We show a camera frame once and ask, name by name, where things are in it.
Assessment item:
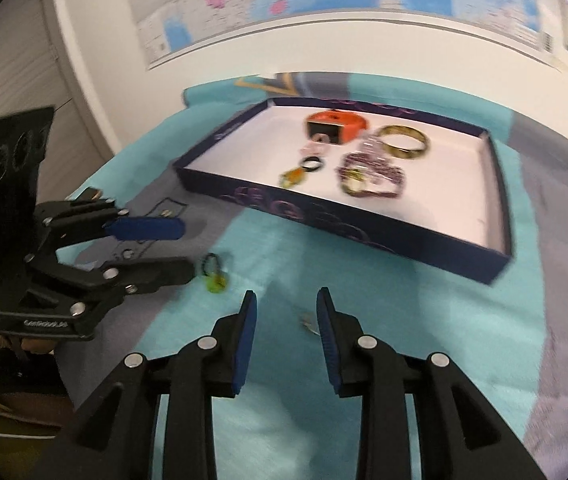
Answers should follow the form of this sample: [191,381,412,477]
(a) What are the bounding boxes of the green stone beaded ring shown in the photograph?
[200,252,230,295]

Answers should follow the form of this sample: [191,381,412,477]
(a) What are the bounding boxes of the yellow amber ring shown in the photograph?
[278,167,308,190]

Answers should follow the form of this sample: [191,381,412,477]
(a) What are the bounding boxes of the pink stone ring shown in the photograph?
[299,134,331,157]

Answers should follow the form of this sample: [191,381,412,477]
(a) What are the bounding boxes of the orange smart watch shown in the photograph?
[306,110,369,145]

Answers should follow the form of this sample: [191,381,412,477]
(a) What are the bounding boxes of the clear crystal bead bracelet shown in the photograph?
[355,136,396,172]

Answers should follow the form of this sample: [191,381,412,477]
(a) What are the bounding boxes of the purple beaded bracelet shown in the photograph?
[336,152,408,200]

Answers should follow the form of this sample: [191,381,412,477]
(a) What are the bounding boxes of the tortoiseshell bangle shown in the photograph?
[375,125,430,159]

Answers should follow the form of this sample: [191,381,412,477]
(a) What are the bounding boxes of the left hand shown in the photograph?
[0,334,58,354]

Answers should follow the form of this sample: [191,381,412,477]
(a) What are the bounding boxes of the teal grey bedsheet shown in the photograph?
[56,73,568,479]

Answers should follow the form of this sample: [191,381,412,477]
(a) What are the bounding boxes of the navy shallow box tray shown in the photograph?
[173,98,513,284]

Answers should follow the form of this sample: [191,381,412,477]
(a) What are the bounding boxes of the black camera box left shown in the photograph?
[0,106,54,274]

